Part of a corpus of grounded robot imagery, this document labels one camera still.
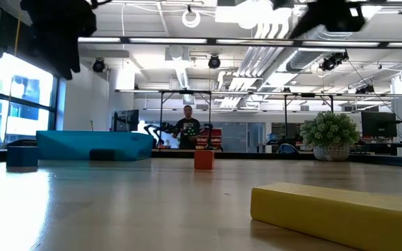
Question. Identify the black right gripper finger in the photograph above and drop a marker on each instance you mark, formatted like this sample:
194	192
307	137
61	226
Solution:
309	22

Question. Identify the red storage shelves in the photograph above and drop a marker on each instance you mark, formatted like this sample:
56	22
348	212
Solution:
217	137

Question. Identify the black overhead light bar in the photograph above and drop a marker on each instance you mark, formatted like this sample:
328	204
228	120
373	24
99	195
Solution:
187	40

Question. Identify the yellow long block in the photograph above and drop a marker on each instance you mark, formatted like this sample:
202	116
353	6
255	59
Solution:
344	216

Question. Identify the person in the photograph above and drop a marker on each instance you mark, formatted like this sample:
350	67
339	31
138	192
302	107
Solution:
188	130

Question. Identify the black ceiling spotlight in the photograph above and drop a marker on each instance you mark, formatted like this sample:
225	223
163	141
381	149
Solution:
365	89

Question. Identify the black background robot arm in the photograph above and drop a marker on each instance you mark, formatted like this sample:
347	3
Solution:
208	126
162	127

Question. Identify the blue chair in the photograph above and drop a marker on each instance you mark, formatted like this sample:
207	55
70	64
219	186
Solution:
288	148

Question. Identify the black computer monitor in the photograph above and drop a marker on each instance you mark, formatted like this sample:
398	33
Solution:
379	124
126	120

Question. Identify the blue plastic bin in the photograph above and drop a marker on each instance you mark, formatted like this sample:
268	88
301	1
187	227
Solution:
82	144

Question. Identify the round black overhead camera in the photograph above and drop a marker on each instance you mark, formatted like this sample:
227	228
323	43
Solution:
214	62
98	65

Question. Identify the green plant in white pot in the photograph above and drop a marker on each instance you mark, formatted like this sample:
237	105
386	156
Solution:
329	132

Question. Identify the black overhead camera rig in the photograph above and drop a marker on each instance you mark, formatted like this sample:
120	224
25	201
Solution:
333	62

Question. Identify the blue block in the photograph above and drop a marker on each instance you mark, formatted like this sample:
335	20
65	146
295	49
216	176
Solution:
22	157

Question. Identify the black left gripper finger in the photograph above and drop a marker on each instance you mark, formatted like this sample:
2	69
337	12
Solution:
61	55

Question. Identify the orange cube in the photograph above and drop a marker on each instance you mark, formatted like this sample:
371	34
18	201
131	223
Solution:
204	160

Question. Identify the black station frame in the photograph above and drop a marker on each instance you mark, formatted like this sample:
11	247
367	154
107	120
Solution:
285	104
161	115

